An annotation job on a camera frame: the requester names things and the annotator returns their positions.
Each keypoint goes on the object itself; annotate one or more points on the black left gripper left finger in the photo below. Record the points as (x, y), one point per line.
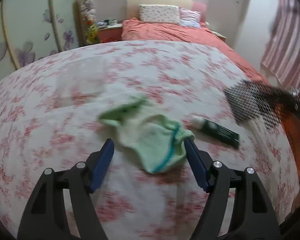
(60, 205)

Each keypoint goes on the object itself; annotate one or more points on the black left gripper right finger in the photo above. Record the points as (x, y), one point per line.
(237, 207)

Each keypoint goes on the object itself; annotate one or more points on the black patterned garment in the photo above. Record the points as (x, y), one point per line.
(250, 100)

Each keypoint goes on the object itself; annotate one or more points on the dark green tube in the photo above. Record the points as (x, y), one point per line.
(216, 131)

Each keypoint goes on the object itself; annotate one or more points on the light green sock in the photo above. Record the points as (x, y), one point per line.
(156, 139)

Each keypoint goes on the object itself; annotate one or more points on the pink striped curtain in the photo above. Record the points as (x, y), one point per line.
(282, 55)

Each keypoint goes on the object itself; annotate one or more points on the glass sliding wardrobe doors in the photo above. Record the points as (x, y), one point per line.
(31, 30)

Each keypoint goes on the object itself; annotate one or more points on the pink striped pillow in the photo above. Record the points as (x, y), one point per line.
(189, 18)

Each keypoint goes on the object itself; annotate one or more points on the bed with coral duvet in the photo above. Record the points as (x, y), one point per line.
(134, 29)

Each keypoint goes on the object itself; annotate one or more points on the white floral pillow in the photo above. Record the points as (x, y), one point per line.
(159, 13)

